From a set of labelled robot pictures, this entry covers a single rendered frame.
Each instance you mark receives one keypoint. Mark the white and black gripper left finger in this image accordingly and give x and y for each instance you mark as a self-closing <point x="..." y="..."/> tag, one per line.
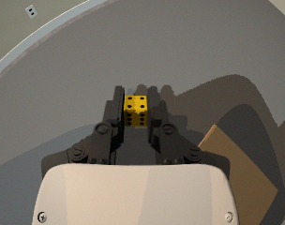
<point x="99" y="147"/>

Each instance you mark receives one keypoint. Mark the orange flat mat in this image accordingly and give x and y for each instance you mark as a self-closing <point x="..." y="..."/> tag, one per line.
<point x="252" y="190"/>

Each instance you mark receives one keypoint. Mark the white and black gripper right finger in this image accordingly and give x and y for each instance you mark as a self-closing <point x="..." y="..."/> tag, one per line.
<point x="174" y="148"/>

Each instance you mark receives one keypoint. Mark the yellow die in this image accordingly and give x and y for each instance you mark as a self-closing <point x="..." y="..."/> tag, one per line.
<point x="135" y="111"/>

